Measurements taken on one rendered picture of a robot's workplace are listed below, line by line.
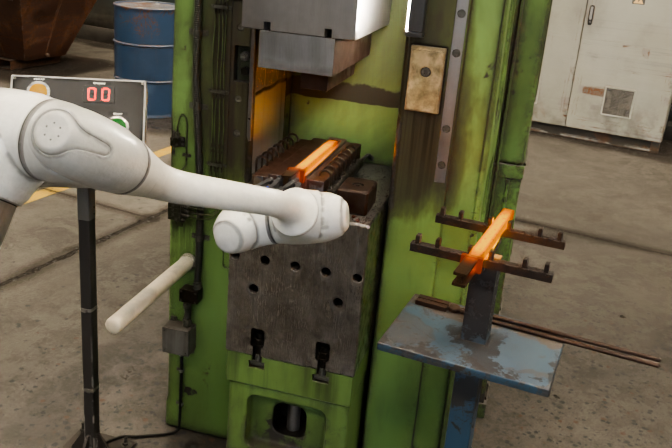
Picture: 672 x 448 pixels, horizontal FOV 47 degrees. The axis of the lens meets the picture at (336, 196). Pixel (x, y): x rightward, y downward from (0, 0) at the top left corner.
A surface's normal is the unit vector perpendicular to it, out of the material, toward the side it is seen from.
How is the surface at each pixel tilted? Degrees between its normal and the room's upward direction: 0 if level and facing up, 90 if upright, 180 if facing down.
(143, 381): 0
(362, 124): 90
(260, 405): 90
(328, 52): 90
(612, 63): 90
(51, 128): 61
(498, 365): 0
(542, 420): 0
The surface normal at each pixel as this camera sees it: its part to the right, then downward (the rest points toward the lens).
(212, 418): -0.26, 0.29
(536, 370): 0.08, -0.94
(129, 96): 0.18, -0.18
